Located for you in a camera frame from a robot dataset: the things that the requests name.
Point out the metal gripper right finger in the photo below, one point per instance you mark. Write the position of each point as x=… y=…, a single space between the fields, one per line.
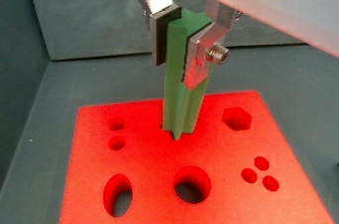
x=204 y=45

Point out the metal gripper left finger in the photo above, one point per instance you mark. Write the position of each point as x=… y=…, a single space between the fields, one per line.
x=159 y=13

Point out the green star-shaped peg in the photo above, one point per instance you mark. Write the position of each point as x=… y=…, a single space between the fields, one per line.
x=182 y=101

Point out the red shape-sorting board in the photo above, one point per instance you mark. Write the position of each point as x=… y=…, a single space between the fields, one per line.
x=228 y=174

